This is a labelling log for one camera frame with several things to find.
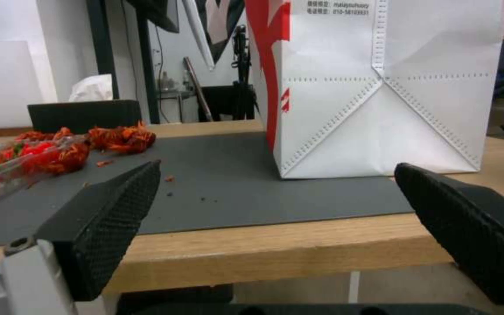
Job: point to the dark grey table mat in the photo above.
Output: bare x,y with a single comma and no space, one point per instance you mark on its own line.
217,183

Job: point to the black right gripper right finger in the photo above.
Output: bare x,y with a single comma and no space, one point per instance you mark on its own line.
462,223

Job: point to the white tissue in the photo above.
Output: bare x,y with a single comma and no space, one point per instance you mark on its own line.
91,88

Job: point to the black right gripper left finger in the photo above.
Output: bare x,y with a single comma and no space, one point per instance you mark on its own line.
99,223

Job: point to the red orange shredded food pile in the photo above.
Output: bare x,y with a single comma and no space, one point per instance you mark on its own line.
120,137

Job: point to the brown wooden stick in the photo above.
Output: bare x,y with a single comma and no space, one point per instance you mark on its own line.
197,87

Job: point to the black tissue box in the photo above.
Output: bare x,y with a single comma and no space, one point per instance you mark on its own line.
85,115

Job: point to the white red delivery bag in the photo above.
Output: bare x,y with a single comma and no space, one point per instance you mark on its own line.
365,88

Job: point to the black pillar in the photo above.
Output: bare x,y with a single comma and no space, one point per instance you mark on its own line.
101,42

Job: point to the black tripod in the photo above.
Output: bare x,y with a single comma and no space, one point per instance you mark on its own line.
242,72

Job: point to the clear plastic takeout box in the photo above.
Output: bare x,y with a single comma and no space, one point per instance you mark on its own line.
20,164

